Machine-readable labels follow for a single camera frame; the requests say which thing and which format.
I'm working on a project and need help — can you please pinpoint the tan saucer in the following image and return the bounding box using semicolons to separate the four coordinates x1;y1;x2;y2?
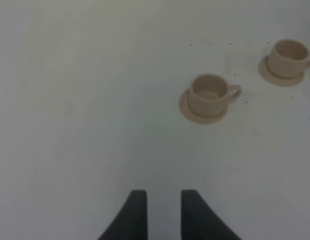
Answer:
178;89;228;125
258;55;305;87

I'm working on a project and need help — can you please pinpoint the tan saucer near centre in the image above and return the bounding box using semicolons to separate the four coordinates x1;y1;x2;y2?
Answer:
258;55;305;87

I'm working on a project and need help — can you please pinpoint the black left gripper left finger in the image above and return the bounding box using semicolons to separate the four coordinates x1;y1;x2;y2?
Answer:
99;190;147;240

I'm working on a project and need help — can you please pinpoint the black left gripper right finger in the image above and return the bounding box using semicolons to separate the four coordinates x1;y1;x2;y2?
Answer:
181;189;240;240

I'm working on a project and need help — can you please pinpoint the brown teacup near centre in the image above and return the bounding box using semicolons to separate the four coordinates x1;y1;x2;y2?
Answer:
266;39;310;79

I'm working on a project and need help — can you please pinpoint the brown teacup front left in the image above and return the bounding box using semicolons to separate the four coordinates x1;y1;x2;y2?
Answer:
188;73;242;118

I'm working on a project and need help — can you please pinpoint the brown teacup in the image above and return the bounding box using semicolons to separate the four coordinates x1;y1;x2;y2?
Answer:
188;73;242;118
266;39;310;79

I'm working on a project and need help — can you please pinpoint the tan saucer front left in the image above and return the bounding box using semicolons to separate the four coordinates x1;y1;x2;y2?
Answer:
178;89;228;125

